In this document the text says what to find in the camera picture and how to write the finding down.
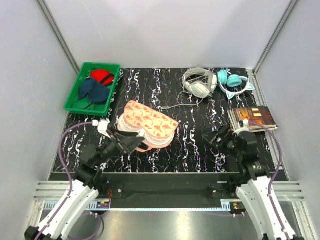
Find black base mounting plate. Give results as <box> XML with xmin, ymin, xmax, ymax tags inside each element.
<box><xmin>79</xmin><ymin>172</ymin><xmax>257</xmax><ymax>201</ymax></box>

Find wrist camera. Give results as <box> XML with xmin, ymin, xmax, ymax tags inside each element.
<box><xmin>92</xmin><ymin>119</ymin><xmax>110</xmax><ymax>135</ymax></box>
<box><xmin>234</xmin><ymin>119</ymin><xmax>250</xmax><ymax>134</ymax></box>

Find pink mesh laundry bag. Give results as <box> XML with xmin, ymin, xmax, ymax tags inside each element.
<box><xmin>117</xmin><ymin>100</ymin><xmax>179</xmax><ymax>153</ymax></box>

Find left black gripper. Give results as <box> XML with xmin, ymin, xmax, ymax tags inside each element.
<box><xmin>94</xmin><ymin>126</ymin><xmax>144</xmax><ymax>167</ymax></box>

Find dark hardcover book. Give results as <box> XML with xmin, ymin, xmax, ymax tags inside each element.
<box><xmin>227</xmin><ymin>106</ymin><xmax>278</xmax><ymax>133</ymax></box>

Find green bra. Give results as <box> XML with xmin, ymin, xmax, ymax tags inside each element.
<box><xmin>71</xmin><ymin>98</ymin><xmax>97</xmax><ymax>110</ymax></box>

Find green plastic bin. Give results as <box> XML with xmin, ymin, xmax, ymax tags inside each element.
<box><xmin>64</xmin><ymin>62</ymin><xmax>121</xmax><ymax>117</ymax></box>

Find red bra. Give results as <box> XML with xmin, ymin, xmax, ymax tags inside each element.
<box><xmin>89</xmin><ymin>69</ymin><xmax>115</xmax><ymax>87</ymax></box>

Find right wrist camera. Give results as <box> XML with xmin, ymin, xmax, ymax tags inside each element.
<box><xmin>234</xmin><ymin>119</ymin><xmax>250</xmax><ymax>134</ymax></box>

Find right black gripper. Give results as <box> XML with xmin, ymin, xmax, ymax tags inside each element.
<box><xmin>202</xmin><ymin>123</ymin><xmax>243</xmax><ymax>160</ymax></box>

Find white over-ear headphones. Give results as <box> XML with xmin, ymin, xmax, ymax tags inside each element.
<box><xmin>182</xmin><ymin>67</ymin><xmax>218</xmax><ymax>99</ymax></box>

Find teal cat-ear headphones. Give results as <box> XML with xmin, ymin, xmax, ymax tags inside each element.
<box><xmin>216</xmin><ymin>69</ymin><xmax>255</xmax><ymax>100</ymax></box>

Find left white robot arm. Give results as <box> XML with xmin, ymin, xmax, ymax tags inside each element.
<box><xmin>24</xmin><ymin>129</ymin><xmax>145</xmax><ymax>240</ymax></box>

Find navy blue bra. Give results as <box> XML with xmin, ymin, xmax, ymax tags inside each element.
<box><xmin>77</xmin><ymin>77</ymin><xmax>111</xmax><ymax>105</ymax></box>

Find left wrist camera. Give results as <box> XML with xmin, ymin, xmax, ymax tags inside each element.
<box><xmin>92</xmin><ymin>119</ymin><xmax>110</xmax><ymax>135</ymax></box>

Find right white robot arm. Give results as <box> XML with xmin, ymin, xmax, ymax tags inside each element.
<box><xmin>202</xmin><ymin>125</ymin><xmax>299</xmax><ymax>240</ymax></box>

